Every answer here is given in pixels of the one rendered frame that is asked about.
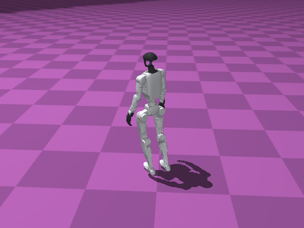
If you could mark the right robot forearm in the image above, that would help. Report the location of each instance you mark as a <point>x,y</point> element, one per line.
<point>162,96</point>

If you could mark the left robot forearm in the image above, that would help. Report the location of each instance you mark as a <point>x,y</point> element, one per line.
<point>134,105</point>

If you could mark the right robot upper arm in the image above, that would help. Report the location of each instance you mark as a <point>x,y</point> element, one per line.
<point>163,72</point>

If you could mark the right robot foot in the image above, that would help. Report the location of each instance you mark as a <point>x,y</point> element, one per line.
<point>166,167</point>

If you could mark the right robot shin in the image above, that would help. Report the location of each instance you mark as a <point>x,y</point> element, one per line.
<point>163,150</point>

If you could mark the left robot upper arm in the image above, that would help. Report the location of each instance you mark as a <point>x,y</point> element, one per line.
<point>140,80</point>

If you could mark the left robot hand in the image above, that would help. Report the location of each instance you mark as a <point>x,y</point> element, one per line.
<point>128,118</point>

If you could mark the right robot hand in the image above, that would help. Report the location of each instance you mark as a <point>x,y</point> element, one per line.
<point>162,104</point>

